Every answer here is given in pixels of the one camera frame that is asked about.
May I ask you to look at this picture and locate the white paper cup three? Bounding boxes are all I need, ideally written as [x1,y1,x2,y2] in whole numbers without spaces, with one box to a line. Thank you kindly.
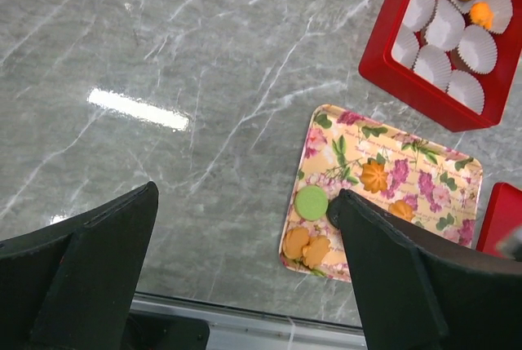
[467,0,513,34]

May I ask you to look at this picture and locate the white paper cup nine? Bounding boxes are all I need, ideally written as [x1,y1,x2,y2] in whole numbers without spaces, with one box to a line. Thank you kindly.
[446,69,485,114]

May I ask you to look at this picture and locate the white paper cup four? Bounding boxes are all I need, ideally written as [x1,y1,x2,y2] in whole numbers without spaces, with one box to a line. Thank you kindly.
[402,0,436,32]

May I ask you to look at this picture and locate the red cookie box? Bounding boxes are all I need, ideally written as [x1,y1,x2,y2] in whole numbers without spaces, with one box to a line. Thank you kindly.
[359,0,521,132]

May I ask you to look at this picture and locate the small orange flower cookie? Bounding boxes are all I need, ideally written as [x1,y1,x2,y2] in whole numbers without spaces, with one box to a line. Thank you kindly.
[388,200,415,222]

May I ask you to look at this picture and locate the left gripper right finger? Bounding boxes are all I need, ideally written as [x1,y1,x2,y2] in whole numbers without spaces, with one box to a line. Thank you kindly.
[332,189,521,349]

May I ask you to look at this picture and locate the white paper cup eight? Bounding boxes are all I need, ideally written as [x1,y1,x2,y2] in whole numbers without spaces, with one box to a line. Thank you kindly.
[413,45,452,91]

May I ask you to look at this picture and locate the white paper cup five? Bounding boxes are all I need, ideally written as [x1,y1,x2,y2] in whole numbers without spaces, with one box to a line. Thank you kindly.
[423,0,466,51]

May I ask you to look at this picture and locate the black sandwich cookie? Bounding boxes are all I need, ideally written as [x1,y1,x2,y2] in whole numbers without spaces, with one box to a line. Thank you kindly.
[326,201,340,230]

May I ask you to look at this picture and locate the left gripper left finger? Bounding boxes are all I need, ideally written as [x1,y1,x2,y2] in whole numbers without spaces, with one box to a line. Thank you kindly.
[1,182,158,349]

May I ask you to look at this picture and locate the orange fish-shaped cookie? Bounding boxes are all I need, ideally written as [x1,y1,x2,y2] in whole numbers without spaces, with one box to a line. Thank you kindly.
[469,2,494,30]

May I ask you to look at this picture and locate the metal tongs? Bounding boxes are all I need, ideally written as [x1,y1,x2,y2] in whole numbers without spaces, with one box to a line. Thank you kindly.
[497,227,522,262]

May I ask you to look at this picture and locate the green macaron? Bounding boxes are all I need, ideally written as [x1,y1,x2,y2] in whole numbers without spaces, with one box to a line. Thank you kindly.
[294,185,329,221]

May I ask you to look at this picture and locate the red box lid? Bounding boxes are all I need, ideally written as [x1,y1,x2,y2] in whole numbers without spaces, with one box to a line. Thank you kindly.
[476,183,521,258]

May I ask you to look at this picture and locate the white paper cup seven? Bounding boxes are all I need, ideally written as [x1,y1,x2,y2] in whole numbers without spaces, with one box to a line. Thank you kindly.
[391,24,420,69]

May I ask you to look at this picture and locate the aluminium rail frame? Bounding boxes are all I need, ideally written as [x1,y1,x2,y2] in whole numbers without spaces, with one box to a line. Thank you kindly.
[131,292,367,349]

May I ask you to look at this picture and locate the white paper cup six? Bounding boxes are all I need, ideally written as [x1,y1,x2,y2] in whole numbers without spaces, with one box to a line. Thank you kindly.
[457,24,498,74]

